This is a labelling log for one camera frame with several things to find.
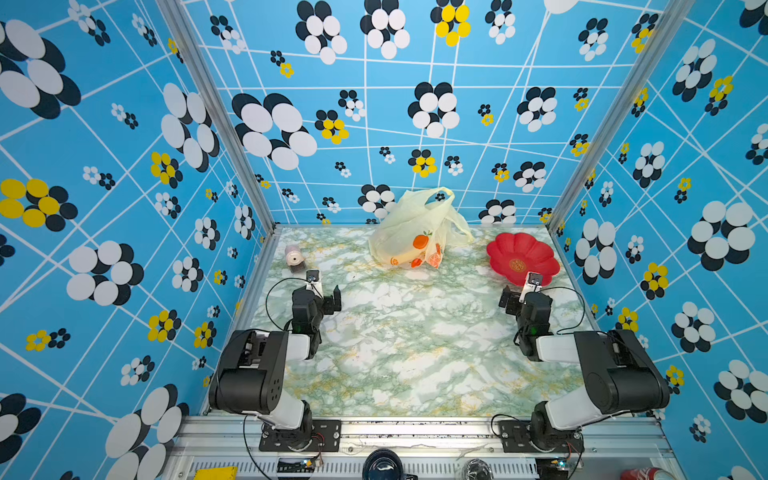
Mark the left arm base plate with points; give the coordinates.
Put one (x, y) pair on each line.
(321, 436)

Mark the translucent yellowish plastic bag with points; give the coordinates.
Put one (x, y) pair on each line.
(429, 212)

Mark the left aluminium corner post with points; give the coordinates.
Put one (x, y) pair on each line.
(182, 31)

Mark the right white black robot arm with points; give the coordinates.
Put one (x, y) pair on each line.
(618, 375)

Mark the small pink roll object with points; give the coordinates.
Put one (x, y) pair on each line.
(294, 258)

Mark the aluminium front rail frame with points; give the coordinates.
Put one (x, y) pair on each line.
(428, 448)

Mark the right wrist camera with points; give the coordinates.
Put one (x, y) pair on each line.
(532, 284)

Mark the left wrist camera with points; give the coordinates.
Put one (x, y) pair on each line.
(314, 284)

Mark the yellow block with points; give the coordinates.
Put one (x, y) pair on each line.
(218, 473)

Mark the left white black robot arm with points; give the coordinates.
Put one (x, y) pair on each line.
(249, 379)

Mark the black round camera lens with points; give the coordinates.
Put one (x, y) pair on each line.
(383, 464)

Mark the fake orange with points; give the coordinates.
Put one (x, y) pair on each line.
(421, 241)

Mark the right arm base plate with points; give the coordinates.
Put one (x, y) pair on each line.
(518, 436)

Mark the aluminium corner post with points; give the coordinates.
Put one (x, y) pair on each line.
(182, 31)
(670, 22)

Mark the red can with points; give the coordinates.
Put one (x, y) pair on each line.
(646, 473)

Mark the right aluminium corner post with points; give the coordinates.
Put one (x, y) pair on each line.
(670, 22)

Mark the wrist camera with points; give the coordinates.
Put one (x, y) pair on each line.
(314, 284)
(532, 284)

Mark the red flower-shaped plate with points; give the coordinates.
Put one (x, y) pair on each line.
(514, 256)

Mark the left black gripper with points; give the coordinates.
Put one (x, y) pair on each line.
(330, 300)

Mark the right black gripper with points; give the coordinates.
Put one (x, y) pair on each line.
(511, 301)

